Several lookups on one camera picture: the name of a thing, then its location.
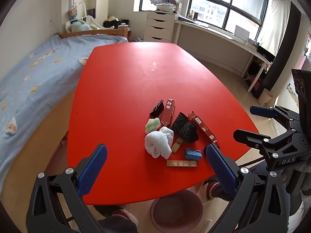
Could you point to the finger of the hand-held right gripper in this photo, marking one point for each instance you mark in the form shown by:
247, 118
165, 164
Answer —
247, 137
261, 111

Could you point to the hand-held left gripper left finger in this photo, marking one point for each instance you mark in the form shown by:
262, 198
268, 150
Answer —
93, 168

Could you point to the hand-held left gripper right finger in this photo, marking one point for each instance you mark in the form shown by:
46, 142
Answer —
221, 170

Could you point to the blue plastic piece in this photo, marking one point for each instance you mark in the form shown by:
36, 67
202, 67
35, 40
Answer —
192, 154

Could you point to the notched wooden strip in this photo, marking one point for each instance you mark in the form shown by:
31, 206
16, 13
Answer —
181, 163

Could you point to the red box with barcode label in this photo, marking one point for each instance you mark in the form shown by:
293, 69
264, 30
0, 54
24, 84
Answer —
203, 126

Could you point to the small gold wooden piece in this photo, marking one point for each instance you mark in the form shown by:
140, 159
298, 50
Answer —
176, 146

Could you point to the black patterned sock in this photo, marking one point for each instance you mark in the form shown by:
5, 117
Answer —
184, 128

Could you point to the pink trash bin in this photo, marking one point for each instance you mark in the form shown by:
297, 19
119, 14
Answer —
175, 213

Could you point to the white sock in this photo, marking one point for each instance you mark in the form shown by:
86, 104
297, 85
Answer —
158, 143

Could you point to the green and white cloth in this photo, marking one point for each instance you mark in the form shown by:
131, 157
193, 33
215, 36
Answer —
152, 125

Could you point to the red box with white characters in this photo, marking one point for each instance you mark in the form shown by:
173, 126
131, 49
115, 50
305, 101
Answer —
167, 112

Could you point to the black plastic clip piece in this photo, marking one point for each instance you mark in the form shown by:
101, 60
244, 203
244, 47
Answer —
156, 109

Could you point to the beige waste bin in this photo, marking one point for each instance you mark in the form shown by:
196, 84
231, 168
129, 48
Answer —
264, 97

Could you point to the pink slipper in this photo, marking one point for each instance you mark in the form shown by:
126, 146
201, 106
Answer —
124, 214
211, 188

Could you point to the black tall panel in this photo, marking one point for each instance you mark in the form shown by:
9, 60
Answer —
284, 60

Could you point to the white curtain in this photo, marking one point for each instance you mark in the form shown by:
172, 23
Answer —
274, 26

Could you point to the white desk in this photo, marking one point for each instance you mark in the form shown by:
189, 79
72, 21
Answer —
218, 35

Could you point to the bed with blue sheet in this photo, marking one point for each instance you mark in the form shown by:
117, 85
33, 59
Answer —
36, 77

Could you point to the white drawer unit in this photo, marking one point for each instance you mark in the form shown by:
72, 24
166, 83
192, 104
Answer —
159, 26

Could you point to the white bowl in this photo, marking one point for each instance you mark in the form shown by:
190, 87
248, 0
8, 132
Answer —
165, 7

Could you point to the blue green plush toy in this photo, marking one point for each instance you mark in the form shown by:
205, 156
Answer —
79, 26

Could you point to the straw hat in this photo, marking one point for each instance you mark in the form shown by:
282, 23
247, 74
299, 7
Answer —
111, 18

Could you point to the rainbow heart cushion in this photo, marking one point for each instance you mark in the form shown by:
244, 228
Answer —
73, 14

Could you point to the colourful wall sticker strip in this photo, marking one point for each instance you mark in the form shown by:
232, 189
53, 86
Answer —
292, 93

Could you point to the pink wall board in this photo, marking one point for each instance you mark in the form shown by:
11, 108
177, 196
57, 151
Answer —
306, 62

